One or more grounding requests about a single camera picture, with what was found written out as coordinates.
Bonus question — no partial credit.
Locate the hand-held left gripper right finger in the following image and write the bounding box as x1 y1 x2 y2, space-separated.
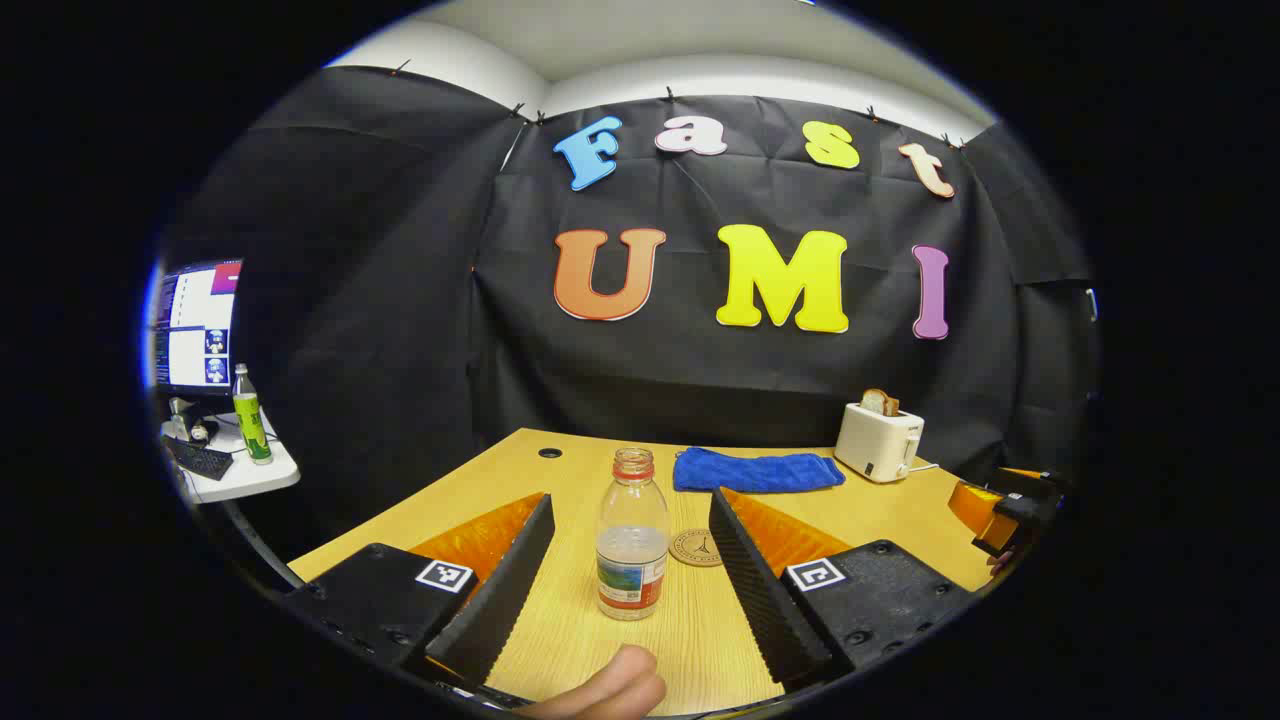
706 487 978 694

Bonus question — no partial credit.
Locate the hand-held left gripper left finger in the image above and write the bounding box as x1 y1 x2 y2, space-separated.
285 492 557 701

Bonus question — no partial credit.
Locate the round cork coaster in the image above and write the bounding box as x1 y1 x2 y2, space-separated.
668 528 723 568

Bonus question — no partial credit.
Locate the clear plastic water bottle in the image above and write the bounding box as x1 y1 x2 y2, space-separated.
596 447 671 622

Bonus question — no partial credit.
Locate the green drink bottle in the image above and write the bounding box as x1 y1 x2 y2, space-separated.
231 363 274 466

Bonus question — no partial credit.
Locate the white toaster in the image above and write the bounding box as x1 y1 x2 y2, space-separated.
833 402 926 485

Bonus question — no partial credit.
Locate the blue folded towel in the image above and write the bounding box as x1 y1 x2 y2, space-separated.
672 446 847 494

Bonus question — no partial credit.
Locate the white side table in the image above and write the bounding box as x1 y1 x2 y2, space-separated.
160 410 301 506

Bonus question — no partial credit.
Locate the black backdrop cloth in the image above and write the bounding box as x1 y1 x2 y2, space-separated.
160 65 1101 591

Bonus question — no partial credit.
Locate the black keyboard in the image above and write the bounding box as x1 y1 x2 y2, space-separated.
165 437 234 482

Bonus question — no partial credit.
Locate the computer monitor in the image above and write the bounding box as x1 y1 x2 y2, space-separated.
150 258 244 399

